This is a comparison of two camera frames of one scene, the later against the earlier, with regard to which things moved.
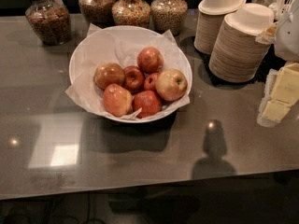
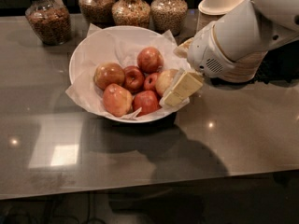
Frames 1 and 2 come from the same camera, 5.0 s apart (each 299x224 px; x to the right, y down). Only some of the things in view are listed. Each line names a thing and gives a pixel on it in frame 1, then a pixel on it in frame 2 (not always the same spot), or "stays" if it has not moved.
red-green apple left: x=108 y=73 stays
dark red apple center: x=134 y=77 stays
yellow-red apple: x=171 y=85 stays
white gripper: x=288 y=42 → x=204 y=54
